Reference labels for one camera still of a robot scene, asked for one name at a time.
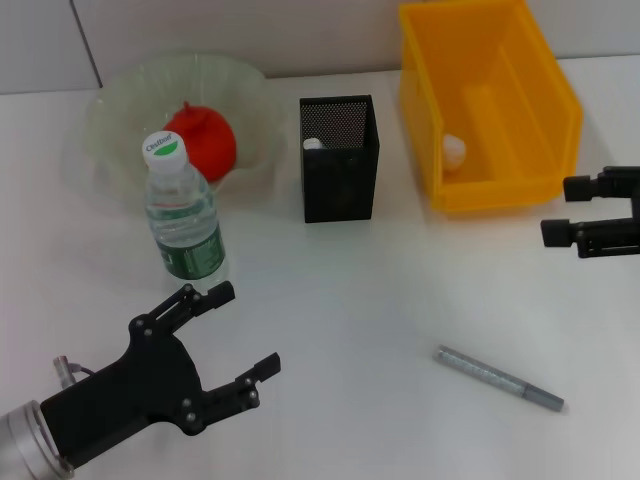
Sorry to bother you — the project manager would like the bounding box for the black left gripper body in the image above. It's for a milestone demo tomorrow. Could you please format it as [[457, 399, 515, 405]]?
[[39, 314, 206, 467]]

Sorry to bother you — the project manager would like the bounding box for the left gripper cable with plugs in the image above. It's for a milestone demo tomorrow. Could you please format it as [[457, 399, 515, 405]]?
[[53, 355, 96, 389]]

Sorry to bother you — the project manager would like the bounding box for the black mesh pen holder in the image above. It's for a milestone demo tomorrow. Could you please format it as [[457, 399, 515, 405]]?
[[299, 93, 382, 224]]

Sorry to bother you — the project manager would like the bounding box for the white paper ball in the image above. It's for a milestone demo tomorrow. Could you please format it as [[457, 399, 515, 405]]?
[[443, 133, 469, 172]]

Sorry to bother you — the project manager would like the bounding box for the red-orange toy orange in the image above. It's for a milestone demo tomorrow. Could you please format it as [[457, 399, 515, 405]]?
[[163, 100, 239, 184]]

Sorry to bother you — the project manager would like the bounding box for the yellow plastic bin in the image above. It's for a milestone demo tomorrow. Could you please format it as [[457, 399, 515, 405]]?
[[398, 0, 585, 215]]

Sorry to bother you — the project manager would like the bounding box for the grey marker pen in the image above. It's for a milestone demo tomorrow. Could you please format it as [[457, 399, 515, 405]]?
[[432, 344, 566, 414]]

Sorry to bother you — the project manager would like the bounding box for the clear green-label water bottle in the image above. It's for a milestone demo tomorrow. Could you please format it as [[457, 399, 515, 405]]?
[[142, 130, 230, 294]]

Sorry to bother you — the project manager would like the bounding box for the green glass fruit plate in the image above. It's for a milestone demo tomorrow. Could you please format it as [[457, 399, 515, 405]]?
[[84, 49, 286, 201]]

